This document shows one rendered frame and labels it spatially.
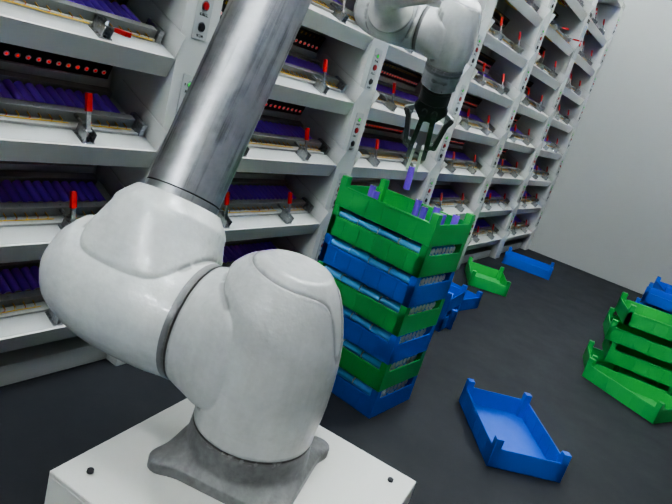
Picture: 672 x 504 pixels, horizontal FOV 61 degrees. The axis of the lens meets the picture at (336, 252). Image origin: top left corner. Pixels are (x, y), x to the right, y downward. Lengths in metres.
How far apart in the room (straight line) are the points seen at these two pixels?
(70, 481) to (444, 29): 1.11
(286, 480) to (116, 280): 0.31
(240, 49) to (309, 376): 0.42
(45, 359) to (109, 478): 0.73
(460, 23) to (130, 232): 0.90
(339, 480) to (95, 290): 0.39
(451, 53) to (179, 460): 1.02
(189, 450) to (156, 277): 0.21
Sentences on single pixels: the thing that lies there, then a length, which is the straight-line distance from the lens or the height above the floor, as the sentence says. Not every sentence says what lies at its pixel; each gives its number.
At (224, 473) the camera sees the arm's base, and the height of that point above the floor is 0.33.
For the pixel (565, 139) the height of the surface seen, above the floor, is 0.84.
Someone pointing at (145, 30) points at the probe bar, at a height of 0.77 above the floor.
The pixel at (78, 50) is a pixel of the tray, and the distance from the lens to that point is 1.18.
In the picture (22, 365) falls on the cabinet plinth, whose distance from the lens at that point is 1.41.
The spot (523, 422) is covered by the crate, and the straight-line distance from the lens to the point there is 1.85.
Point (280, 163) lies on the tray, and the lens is 1.62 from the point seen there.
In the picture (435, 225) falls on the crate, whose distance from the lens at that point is 1.36.
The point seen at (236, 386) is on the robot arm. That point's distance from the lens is 0.65.
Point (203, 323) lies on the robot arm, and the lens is 0.65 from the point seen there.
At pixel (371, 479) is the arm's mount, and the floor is 0.30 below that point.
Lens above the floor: 0.78
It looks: 16 degrees down
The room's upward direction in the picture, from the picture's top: 17 degrees clockwise
